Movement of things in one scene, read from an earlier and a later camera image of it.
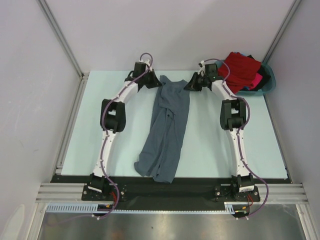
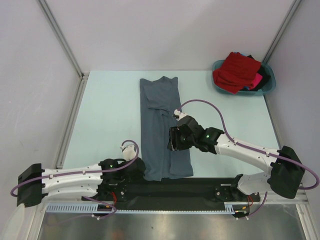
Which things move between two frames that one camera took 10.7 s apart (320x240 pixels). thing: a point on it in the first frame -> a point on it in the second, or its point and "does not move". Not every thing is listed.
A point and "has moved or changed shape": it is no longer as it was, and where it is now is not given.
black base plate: (186, 193) does not move
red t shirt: (242, 68) does not move
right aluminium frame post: (293, 8) does not move
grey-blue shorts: (159, 157) has moved or changed shape
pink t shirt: (256, 81) does not move
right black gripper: (192, 85) -> (174, 143)
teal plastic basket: (267, 87) does not move
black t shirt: (266, 76) does not move
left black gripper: (155, 82) -> (137, 177)
